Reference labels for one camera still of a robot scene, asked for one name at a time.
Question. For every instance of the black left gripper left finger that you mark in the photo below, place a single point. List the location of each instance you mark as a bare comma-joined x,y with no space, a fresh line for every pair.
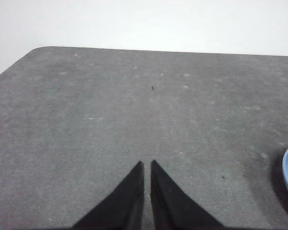
122,206

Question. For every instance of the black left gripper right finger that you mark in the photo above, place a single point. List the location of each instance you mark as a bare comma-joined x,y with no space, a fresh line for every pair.
172,208

